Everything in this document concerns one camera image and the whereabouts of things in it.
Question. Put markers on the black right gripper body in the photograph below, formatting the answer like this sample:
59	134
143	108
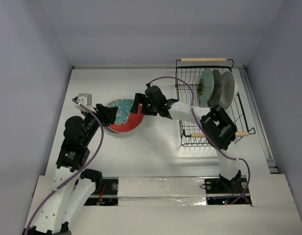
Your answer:
141	104

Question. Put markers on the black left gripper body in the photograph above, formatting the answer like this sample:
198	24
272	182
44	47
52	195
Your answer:
105	119

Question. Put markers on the blue floral white plate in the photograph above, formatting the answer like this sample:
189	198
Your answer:
122	124

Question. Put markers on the red and teal plate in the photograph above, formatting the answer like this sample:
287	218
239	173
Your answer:
137	118

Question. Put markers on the light green plate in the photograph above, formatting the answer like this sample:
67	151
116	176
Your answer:
205	86

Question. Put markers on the dark green marbled plate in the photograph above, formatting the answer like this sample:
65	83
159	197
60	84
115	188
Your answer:
217	90

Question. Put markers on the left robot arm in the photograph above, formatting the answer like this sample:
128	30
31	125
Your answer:
73	181

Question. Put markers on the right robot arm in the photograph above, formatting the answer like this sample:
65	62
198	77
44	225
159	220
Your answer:
217	127

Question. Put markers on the pale blue-grey plate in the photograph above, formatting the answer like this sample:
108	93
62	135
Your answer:
229	89

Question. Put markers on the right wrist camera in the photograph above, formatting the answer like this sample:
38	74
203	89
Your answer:
151	85

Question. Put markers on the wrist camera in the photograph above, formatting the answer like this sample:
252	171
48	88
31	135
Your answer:
151	85
85	99

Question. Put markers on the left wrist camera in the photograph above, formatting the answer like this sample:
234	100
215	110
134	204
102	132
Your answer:
85	99

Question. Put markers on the black wire dish rack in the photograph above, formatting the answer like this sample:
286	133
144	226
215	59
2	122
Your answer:
210	107

